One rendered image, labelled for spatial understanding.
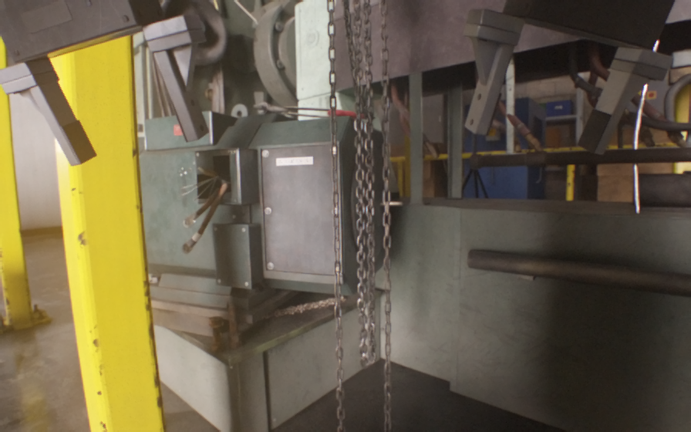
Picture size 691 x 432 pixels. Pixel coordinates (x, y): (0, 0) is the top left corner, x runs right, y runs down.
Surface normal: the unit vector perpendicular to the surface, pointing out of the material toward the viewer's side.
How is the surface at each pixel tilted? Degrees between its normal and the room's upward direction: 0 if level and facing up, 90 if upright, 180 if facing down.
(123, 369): 90
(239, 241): 90
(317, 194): 90
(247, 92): 90
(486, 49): 114
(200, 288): 62
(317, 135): 45
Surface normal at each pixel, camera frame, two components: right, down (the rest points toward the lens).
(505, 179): -0.64, 0.10
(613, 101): -0.98, -0.09
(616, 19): 0.09, 0.49
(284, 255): -0.34, 0.11
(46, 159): 0.77, 0.05
